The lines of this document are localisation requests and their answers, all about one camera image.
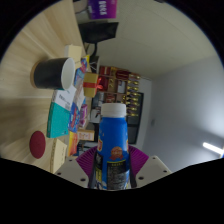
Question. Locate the black mug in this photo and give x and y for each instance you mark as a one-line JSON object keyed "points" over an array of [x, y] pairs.
{"points": [[50, 73]]}

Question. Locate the flat round red coaster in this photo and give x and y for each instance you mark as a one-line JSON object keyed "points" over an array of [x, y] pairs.
{"points": [[37, 145]]}

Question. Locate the yellow gift box red ribbon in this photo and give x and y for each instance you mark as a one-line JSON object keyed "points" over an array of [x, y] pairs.
{"points": [[90, 85]]}

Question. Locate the orange red book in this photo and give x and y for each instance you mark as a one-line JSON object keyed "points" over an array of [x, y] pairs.
{"points": [[72, 143]]}

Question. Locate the purple sign board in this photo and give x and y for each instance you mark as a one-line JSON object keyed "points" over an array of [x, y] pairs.
{"points": [[102, 8]]}

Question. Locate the blue colourful book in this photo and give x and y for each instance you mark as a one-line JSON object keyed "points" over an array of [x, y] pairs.
{"points": [[80, 73]]}

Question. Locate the standing paper card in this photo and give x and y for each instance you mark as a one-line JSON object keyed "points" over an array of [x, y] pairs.
{"points": [[86, 135]]}

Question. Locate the wooden shelf unit with trophies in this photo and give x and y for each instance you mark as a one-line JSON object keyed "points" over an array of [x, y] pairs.
{"points": [[120, 86]]}

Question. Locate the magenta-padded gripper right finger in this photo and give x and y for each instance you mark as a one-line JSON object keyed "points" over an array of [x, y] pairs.
{"points": [[153, 170]]}

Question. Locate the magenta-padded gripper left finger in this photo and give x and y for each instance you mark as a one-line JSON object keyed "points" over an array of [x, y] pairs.
{"points": [[71, 173]]}

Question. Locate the black framed glass door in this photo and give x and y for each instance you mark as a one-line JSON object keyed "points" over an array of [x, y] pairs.
{"points": [[135, 128]]}

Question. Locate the blue bottle with white cap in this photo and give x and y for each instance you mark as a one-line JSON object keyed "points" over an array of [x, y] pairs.
{"points": [[113, 143]]}

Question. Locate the black office chair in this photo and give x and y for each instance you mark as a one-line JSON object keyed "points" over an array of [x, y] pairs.
{"points": [[98, 33]]}

